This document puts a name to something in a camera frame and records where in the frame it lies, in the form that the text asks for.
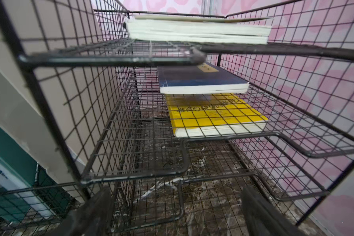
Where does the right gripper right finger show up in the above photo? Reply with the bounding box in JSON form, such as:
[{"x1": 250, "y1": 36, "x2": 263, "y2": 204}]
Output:
[{"x1": 242, "y1": 186, "x2": 304, "y2": 236}]

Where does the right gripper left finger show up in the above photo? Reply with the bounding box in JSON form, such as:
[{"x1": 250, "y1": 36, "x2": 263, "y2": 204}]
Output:
[{"x1": 50, "y1": 187, "x2": 111, "y2": 236}]

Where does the yellow striped book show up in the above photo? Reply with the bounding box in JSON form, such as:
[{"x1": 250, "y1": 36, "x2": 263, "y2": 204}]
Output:
[{"x1": 165, "y1": 93, "x2": 268, "y2": 138}]

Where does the dark blue book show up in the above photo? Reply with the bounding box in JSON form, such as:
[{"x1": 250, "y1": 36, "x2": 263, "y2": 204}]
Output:
[{"x1": 157, "y1": 63, "x2": 249, "y2": 95}]

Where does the black portrait book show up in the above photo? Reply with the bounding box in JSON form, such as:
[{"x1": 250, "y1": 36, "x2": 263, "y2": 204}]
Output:
[{"x1": 124, "y1": 15, "x2": 272, "y2": 45}]

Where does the black wire basket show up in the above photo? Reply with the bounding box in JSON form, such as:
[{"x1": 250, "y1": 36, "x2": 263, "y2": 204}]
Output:
[{"x1": 0, "y1": 1, "x2": 354, "y2": 236}]

